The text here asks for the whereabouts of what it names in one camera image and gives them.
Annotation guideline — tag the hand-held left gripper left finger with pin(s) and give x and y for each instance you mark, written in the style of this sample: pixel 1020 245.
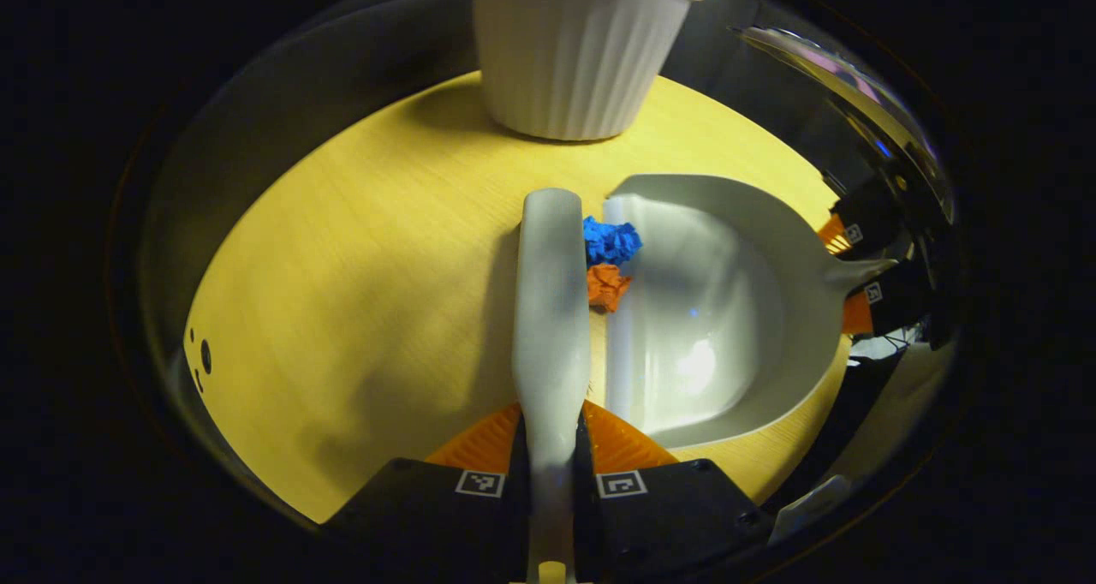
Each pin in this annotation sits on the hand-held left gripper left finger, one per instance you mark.
pixel 428 524

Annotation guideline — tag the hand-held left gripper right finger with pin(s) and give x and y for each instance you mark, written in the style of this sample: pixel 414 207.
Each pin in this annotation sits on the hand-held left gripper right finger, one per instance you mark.
pixel 659 524

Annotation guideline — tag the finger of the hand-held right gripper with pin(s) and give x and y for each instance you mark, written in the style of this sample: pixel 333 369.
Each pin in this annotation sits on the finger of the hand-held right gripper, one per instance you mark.
pixel 869 220
pixel 899 297

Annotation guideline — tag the white dustpan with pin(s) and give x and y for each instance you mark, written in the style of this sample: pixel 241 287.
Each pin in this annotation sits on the white dustpan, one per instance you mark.
pixel 719 310

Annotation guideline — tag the small white broom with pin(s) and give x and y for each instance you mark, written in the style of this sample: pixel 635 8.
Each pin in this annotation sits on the small white broom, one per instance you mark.
pixel 552 310

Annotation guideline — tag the orange paper scrap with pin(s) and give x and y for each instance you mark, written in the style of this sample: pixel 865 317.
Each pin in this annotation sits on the orange paper scrap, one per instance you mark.
pixel 606 286

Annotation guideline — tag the blue paper scrap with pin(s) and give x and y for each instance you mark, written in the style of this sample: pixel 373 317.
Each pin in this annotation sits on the blue paper scrap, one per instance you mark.
pixel 612 241

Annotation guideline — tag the white ribbed garbage bin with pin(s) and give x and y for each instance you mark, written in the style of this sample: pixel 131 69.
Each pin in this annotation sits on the white ribbed garbage bin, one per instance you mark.
pixel 574 62

